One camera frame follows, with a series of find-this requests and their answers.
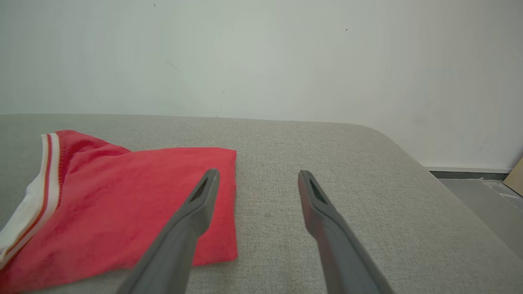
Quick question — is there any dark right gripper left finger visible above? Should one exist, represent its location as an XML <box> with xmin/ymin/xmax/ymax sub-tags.
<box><xmin>116</xmin><ymin>168</ymin><xmax>221</xmax><ymax>294</ymax></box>

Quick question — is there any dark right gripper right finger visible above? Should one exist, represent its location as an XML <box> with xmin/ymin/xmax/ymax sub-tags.
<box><xmin>297</xmin><ymin>170</ymin><xmax>395</xmax><ymax>294</ymax></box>

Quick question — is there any red jersey white striped trim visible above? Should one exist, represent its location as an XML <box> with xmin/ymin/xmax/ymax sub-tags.
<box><xmin>0</xmin><ymin>130</ymin><xmax>238</xmax><ymax>294</ymax></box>

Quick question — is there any grey fabric sofa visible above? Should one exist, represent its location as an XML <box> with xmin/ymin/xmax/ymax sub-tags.
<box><xmin>0</xmin><ymin>114</ymin><xmax>523</xmax><ymax>294</ymax></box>

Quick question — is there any brown cardboard piece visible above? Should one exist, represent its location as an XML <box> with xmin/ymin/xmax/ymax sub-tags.
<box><xmin>503</xmin><ymin>157</ymin><xmax>523</xmax><ymax>197</ymax></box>

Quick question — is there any white wall baseboard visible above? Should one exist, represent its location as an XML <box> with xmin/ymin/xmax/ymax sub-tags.
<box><xmin>423</xmin><ymin>165</ymin><xmax>512</xmax><ymax>174</ymax></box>

